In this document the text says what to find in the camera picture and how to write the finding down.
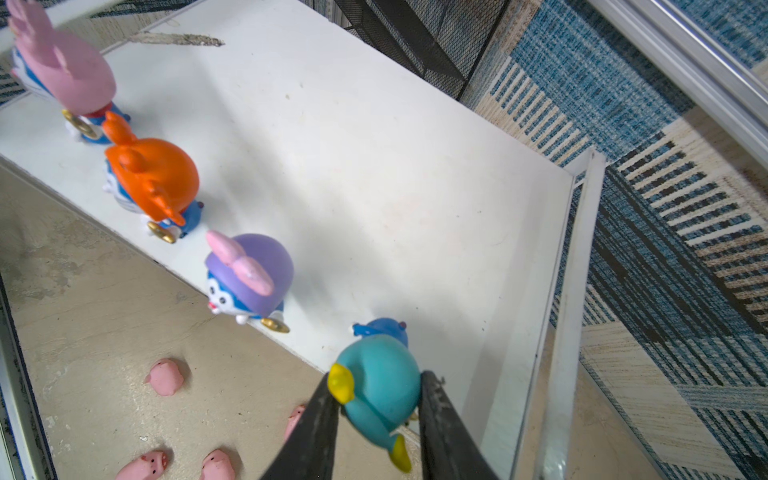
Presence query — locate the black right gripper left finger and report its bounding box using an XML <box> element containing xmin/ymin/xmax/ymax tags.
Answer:
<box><xmin>261</xmin><ymin>374</ymin><xmax>340</xmax><ymax>480</ymax></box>

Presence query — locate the white two-tier shelf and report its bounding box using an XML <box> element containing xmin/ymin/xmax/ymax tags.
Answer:
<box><xmin>0</xmin><ymin>0</ymin><xmax>608</xmax><ymax>480</ymax></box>

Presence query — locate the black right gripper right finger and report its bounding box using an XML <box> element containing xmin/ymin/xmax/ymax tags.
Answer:
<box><xmin>419</xmin><ymin>371</ymin><xmax>497</xmax><ymax>480</ymax></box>

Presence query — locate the pink pig toy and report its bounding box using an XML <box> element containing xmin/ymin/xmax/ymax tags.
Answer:
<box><xmin>200</xmin><ymin>449</ymin><xmax>236</xmax><ymax>480</ymax></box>
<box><xmin>144</xmin><ymin>358</ymin><xmax>185</xmax><ymax>397</ymax></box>
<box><xmin>283</xmin><ymin>404</ymin><xmax>306</xmax><ymax>442</ymax></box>
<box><xmin>115</xmin><ymin>450</ymin><xmax>168</xmax><ymax>480</ymax></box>

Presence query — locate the orange-haired doll figure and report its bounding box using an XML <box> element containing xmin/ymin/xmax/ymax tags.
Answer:
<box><xmin>102</xmin><ymin>112</ymin><xmax>204</xmax><ymax>244</ymax></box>

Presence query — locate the purple penguin toy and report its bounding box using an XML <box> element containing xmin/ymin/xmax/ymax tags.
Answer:
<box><xmin>205</xmin><ymin>230</ymin><xmax>294</xmax><ymax>334</ymax></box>

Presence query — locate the pink-haired doll figure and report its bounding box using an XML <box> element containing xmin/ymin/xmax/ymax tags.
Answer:
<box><xmin>6</xmin><ymin>1</ymin><xmax>130</xmax><ymax>145</ymax></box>

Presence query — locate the teal penguin toy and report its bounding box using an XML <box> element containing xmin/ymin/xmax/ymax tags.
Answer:
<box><xmin>327</xmin><ymin>318</ymin><xmax>421</xmax><ymax>473</ymax></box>

